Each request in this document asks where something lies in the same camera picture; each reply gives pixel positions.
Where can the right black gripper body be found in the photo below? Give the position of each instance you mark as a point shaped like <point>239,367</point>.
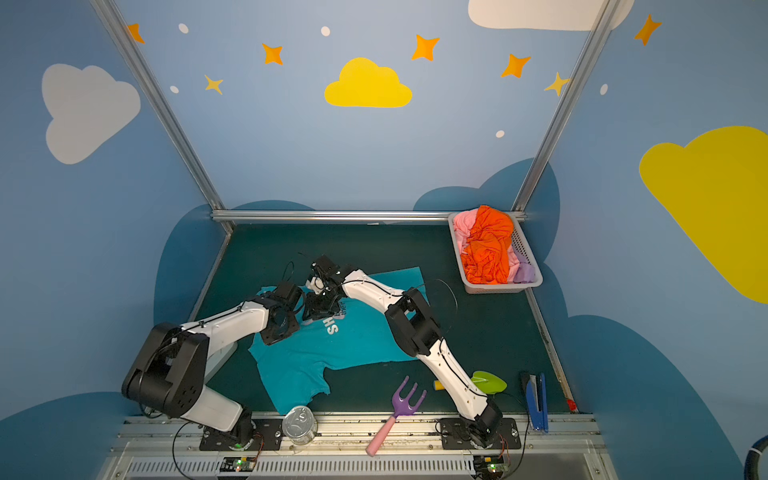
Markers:
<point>323,267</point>

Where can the teal printed t shirt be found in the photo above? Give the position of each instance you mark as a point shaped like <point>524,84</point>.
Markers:
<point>292,370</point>

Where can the white plastic laundry basket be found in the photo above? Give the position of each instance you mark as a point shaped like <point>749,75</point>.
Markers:
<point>489,245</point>

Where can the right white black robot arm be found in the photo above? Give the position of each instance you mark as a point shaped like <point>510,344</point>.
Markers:
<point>415,330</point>

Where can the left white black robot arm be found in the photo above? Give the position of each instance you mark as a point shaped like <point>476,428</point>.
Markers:
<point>169,372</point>

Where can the silver tin can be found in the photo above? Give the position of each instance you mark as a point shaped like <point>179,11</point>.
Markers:
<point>300,426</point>

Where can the purple pink toy rake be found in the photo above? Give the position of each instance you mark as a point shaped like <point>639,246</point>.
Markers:
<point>402,406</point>

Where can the left green circuit board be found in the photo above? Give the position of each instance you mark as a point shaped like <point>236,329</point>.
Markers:
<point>238,464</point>

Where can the green circuit board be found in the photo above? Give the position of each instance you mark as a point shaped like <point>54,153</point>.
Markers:
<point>488,468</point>
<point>238,464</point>

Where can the orange t shirt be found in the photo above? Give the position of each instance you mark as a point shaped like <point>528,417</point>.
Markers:
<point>489,246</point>

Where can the green yellow toy trowel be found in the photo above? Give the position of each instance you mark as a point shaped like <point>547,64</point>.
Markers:
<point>483,383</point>

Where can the lilac t shirt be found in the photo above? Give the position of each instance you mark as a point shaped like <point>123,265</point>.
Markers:
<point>525,273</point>

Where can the red tipped white pen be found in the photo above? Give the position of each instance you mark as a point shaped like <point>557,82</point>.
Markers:
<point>551,351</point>

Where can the right green circuit board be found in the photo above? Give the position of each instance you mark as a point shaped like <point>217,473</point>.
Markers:
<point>488,468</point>

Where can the blue stapler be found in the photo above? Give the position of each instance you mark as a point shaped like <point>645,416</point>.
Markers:
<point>535,394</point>

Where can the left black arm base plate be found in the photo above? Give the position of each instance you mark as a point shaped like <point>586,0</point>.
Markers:
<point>263,434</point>

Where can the horizontal aluminium frame bar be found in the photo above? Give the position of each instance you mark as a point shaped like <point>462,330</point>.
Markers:
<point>328,217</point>

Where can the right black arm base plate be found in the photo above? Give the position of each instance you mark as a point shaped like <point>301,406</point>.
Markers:
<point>455,435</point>

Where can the front aluminium rail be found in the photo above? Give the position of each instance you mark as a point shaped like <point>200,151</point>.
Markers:
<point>572,449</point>

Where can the left aluminium frame post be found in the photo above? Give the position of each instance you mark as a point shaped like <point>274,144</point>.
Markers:
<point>113,21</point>

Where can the aluminium frame post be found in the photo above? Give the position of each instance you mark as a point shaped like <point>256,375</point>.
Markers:
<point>583,68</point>
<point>113,21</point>

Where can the right aluminium frame post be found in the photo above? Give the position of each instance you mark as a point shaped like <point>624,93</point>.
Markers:
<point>583,68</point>

